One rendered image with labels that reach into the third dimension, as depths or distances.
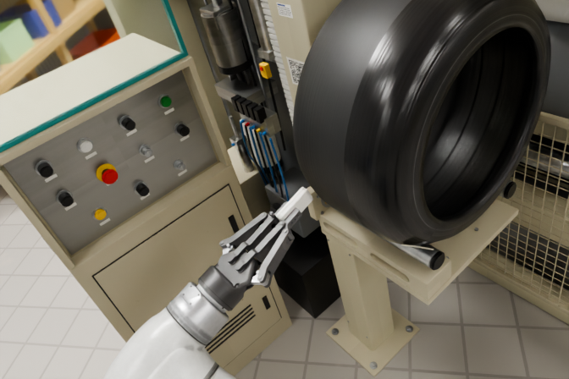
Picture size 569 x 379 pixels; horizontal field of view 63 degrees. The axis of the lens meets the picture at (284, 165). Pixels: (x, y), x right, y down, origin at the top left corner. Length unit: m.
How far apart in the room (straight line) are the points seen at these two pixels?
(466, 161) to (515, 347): 0.96
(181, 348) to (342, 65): 0.53
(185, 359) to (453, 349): 1.39
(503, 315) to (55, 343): 2.00
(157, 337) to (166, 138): 0.74
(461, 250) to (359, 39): 0.62
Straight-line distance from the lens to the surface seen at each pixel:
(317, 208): 1.25
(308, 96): 0.87
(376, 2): 0.88
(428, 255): 1.07
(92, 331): 2.53
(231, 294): 0.77
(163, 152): 1.40
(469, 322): 2.07
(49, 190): 1.33
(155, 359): 0.77
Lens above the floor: 1.74
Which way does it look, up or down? 37 degrees down
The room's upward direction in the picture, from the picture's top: 16 degrees counter-clockwise
